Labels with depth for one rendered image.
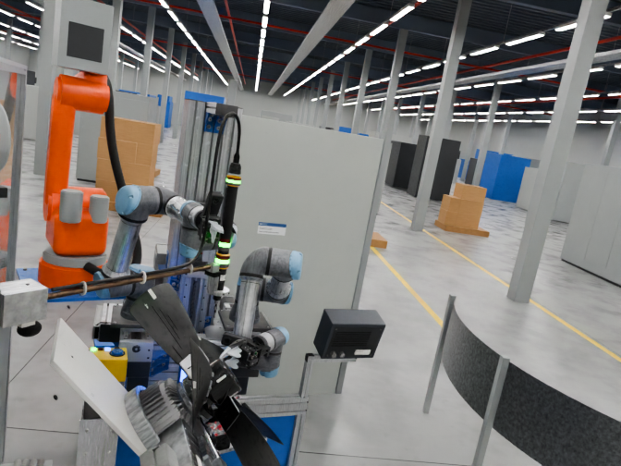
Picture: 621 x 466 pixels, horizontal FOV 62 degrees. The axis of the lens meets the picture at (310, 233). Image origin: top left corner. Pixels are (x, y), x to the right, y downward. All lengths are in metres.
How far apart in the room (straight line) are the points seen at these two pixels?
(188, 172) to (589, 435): 2.24
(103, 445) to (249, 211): 2.19
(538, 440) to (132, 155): 8.07
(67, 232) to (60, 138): 0.91
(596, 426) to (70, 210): 4.52
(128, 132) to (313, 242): 6.42
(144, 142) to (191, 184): 7.12
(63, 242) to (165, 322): 3.98
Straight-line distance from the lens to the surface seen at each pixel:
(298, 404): 2.36
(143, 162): 9.66
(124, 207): 2.13
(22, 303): 1.21
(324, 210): 3.68
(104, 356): 2.07
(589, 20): 8.35
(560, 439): 2.99
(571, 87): 8.18
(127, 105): 12.25
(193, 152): 2.49
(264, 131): 3.45
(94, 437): 1.60
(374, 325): 2.28
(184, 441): 1.52
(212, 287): 1.61
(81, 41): 5.43
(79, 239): 5.56
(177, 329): 1.64
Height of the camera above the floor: 2.00
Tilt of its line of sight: 11 degrees down
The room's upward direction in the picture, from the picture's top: 10 degrees clockwise
